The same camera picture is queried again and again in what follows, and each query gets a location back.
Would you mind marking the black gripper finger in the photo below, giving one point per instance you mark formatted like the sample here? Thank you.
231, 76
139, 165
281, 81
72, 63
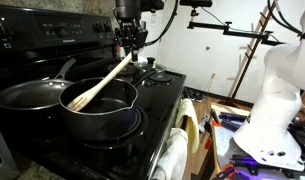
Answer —
138, 33
122, 38

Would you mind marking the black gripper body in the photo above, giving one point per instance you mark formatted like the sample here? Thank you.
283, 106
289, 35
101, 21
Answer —
128, 9

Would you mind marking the slotted wooden spoon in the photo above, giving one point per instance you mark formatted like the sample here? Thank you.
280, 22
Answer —
102, 85

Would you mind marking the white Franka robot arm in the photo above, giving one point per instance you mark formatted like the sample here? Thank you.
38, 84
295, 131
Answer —
275, 116

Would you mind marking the black saucepan pot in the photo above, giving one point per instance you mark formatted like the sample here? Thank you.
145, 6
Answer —
105, 123

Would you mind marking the black frying pan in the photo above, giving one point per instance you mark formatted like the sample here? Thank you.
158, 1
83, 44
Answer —
28, 95

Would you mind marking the small condiment bottle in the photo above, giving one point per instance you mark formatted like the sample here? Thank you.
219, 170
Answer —
117, 52

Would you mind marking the glass lid with black knob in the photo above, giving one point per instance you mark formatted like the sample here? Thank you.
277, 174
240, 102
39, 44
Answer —
151, 61

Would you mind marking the black electric stove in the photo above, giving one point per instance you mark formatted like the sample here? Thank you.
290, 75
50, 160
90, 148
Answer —
152, 110

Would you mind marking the pair of dark shoes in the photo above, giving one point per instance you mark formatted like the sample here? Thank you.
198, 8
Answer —
198, 97

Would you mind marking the pale yellow hanging towel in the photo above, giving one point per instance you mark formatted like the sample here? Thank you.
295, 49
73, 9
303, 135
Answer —
190, 120

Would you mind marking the wooden ladder stand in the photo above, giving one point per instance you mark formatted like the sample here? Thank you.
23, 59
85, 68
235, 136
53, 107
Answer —
248, 55

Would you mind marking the orange black clamp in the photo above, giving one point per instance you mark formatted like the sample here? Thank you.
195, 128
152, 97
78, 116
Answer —
216, 120
228, 171

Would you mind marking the white hanging towel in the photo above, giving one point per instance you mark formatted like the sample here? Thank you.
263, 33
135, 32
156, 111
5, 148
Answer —
173, 156

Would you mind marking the robot mounting table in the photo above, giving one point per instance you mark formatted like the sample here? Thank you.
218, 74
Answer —
225, 146

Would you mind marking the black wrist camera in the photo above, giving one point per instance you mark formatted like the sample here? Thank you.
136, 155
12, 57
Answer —
152, 4

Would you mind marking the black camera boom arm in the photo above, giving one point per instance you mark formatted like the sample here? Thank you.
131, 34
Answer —
242, 33

